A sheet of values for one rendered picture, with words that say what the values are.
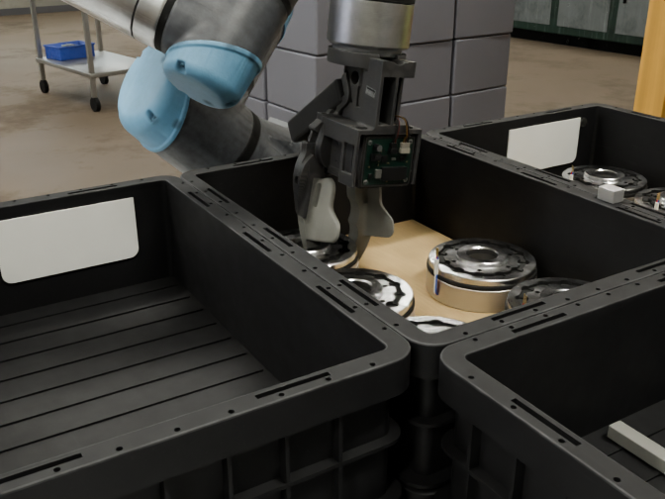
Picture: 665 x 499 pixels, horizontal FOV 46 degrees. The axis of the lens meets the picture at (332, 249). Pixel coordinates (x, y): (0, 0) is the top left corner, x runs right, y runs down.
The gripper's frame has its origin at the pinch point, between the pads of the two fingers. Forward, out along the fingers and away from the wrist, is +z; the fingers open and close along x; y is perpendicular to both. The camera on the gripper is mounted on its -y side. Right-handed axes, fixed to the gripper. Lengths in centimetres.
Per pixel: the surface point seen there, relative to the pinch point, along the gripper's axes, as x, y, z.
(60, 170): 53, -323, 79
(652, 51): 165, -89, -14
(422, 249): 10.9, 1.0, 0.8
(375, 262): 4.8, 1.2, 1.5
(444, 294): 4.7, 12.3, 0.5
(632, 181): 40.5, 3.6, -6.0
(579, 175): 36.8, -1.5, -5.6
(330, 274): -13.1, 19.4, -6.3
